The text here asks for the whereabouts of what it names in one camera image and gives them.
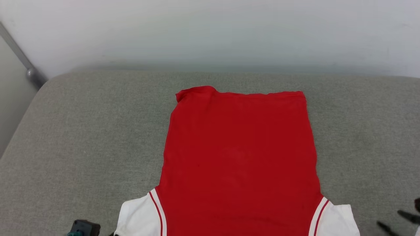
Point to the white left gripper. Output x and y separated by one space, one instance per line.
85 228

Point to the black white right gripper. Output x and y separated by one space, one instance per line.
417 205

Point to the red and white jersey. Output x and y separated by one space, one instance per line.
239 164

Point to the grey fabric sofa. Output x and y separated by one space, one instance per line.
82 137

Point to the grey metal rod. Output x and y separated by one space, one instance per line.
23 62

